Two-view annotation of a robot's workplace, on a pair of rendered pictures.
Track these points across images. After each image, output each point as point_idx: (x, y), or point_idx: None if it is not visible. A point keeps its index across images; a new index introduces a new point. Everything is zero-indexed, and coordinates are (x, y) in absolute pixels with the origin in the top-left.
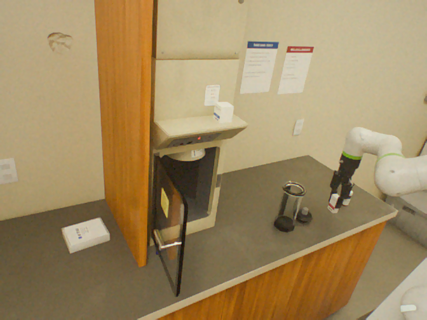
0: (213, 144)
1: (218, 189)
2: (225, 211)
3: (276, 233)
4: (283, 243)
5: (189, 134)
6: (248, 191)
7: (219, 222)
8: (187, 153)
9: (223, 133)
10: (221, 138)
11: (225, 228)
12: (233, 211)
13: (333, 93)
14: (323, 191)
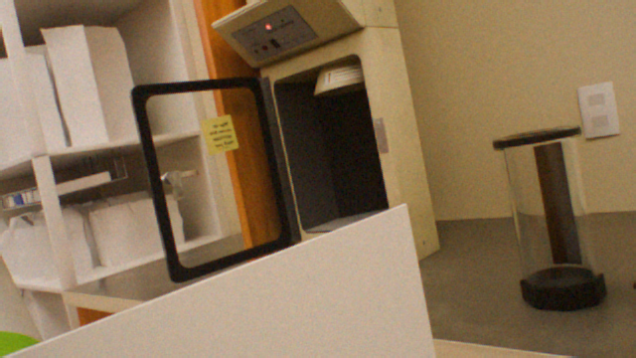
0: (344, 50)
1: (388, 159)
2: (484, 253)
3: (499, 302)
4: (470, 318)
5: (233, 16)
6: (627, 237)
7: (433, 263)
8: (320, 81)
9: (300, 7)
10: (329, 27)
11: (422, 269)
12: (501, 256)
13: None
14: None
